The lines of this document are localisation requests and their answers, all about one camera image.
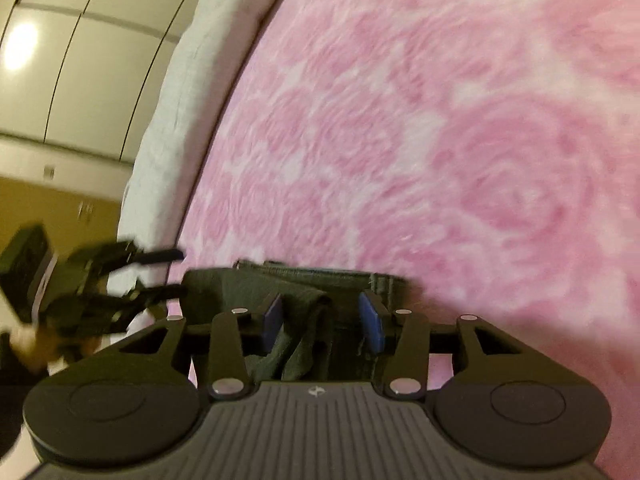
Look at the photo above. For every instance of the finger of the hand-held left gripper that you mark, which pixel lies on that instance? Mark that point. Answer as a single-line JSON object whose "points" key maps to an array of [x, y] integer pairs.
{"points": [[155, 296], [150, 256]]}

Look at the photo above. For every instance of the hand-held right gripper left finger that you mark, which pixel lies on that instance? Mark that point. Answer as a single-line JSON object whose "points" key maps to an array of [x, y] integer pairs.
{"points": [[272, 325]]}

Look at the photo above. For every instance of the dark grey jeans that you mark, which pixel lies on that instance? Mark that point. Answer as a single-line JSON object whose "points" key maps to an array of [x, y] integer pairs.
{"points": [[300, 290]]}

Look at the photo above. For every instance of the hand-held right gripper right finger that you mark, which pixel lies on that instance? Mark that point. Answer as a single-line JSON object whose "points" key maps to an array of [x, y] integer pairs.
{"points": [[371, 322]]}

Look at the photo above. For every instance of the pink floral bed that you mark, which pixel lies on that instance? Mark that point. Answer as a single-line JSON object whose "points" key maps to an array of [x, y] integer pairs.
{"points": [[450, 135]]}

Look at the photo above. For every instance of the white light switch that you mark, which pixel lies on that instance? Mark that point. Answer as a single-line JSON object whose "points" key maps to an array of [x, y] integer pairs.
{"points": [[48, 172]]}

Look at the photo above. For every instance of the person's left hand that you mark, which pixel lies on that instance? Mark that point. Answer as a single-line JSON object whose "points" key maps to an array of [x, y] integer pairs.
{"points": [[35, 347]]}

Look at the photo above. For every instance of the wooden door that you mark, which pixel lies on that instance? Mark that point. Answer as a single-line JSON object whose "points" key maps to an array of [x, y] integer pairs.
{"points": [[60, 195]]}

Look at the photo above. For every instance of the white quilt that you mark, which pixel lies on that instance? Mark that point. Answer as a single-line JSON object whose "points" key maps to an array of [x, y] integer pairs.
{"points": [[190, 85]]}

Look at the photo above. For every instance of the cream wardrobe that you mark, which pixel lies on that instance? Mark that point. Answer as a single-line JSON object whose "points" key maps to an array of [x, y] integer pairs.
{"points": [[100, 35]]}

